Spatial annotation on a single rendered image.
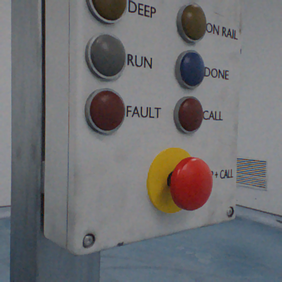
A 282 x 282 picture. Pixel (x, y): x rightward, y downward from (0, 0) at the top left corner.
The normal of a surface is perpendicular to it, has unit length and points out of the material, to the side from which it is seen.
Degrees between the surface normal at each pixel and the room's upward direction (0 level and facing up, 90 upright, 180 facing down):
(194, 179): 87
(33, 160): 90
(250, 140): 90
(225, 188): 90
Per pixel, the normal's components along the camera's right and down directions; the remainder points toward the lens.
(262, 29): -0.83, 0.01
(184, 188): 0.23, 0.09
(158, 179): 0.62, 0.05
